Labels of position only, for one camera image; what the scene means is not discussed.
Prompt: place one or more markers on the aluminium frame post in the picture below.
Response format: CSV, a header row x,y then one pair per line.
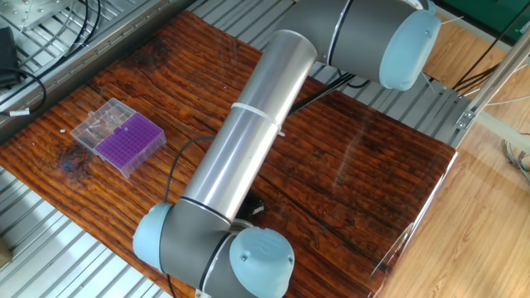
x,y
501,72

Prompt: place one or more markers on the silver perforated metal plate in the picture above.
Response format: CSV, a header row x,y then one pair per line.
x,y
33,12

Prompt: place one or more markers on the purple pipette tip holder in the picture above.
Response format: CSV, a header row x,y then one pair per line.
x,y
130,140

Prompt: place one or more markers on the clear plastic box lid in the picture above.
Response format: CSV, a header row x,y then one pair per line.
x,y
99,124

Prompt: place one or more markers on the black power adapter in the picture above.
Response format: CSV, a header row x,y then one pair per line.
x,y
7,54

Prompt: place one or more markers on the silver grey UR5 robot arm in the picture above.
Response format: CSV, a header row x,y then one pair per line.
x,y
248,136

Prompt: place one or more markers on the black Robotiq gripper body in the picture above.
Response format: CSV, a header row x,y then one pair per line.
x,y
248,207

